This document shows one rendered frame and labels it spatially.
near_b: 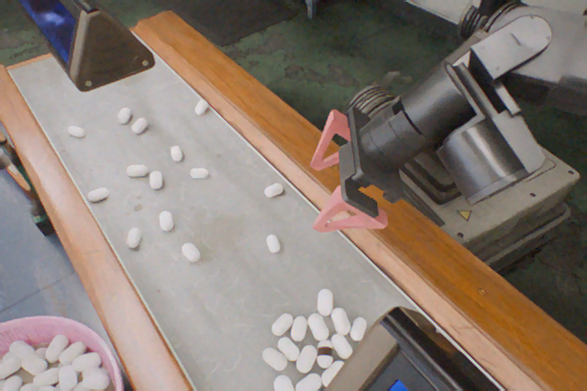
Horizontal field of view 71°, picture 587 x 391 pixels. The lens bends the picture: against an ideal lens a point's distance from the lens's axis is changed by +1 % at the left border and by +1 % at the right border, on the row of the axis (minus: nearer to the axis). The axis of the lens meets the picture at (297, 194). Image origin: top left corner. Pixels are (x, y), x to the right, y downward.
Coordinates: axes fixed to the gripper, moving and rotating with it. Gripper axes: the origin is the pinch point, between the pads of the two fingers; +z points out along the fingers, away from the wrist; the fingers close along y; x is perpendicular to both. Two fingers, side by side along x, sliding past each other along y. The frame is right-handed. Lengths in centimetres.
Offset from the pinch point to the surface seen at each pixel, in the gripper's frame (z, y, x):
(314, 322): 11.9, -9.6, -9.3
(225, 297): 21.4, -5.1, -0.9
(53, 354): 34.6, -13.0, 15.5
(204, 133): 26.6, 30.2, 5.4
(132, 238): 29.5, 3.9, 11.8
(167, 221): 26.4, 7.0, 8.3
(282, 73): 78, 164, -49
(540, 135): 0, 114, -143
